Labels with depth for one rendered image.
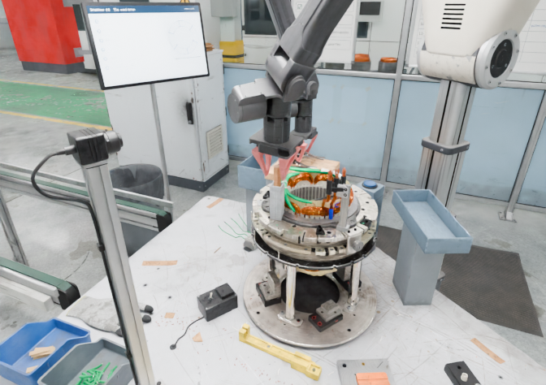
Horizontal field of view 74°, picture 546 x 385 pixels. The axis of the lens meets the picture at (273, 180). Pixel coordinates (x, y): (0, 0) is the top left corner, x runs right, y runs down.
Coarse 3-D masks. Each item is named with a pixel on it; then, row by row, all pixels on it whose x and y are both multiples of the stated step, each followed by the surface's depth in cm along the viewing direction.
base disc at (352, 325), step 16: (256, 272) 113; (368, 288) 106; (256, 304) 101; (368, 304) 101; (256, 320) 96; (272, 320) 96; (304, 320) 96; (352, 320) 96; (368, 320) 96; (288, 336) 91; (304, 336) 91; (320, 336) 91; (336, 336) 91; (352, 336) 91
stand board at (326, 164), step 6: (276, 162) 124; (306, 162) 124; (318, 162) 124; (324, 162) 124; (330, 162) 124; (336, 162) 124; (270, 168) 120; (318, 168) 120; (324, 168) 120; (330, 168) 120; (336, 168) 123; (270, 174) 117
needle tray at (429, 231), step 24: (408, 192) 106; (432, 192) 104; (408, 216) 95; (432, 216) 100; (408, 240) 99; (432, 240) 84; (456, 240) 84; (408, 264) 99; (432, 264) 97; (408, 288) 100; (432, 288) 101
